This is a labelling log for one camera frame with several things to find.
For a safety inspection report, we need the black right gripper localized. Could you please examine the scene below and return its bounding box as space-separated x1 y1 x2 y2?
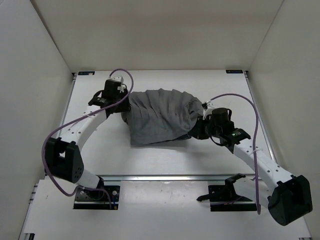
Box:
188 116 222 141

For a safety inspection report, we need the grey pleated skirt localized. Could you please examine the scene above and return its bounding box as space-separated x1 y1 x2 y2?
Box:
121 88 203 146

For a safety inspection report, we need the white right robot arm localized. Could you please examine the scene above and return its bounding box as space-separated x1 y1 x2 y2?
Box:
191 103 313 226

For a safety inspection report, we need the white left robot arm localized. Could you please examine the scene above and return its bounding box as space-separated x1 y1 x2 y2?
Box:
44 76 130 199

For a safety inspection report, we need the blue left corner label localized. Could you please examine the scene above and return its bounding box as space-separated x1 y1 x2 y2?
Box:
77 71 95 76

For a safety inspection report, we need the blue corner label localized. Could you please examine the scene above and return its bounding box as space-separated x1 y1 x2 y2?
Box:
77 71 95 76
225 69 243 74

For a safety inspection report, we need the blue right corner label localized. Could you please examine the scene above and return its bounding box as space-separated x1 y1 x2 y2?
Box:
225 69 243 74

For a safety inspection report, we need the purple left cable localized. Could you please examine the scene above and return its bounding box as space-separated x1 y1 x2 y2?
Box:
41 68 136 210

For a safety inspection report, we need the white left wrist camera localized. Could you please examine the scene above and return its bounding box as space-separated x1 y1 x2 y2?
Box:
109 75 124 85

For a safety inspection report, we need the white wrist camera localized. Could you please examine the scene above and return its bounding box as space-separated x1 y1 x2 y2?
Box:
201 100 215 120
109 75 124 85

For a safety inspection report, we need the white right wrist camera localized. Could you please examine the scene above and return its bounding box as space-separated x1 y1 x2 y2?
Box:
201 100 215 120

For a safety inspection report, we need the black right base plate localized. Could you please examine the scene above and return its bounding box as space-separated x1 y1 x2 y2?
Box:
196 185 257 212

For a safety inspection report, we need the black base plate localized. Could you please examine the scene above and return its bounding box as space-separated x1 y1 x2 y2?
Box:
196 185 257 212
73 185 121 211

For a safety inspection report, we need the aluminium front rail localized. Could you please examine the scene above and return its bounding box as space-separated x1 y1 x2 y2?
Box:
101 174 231 182

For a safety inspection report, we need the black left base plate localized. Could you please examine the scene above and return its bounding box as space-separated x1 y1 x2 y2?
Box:
73 185 121 211

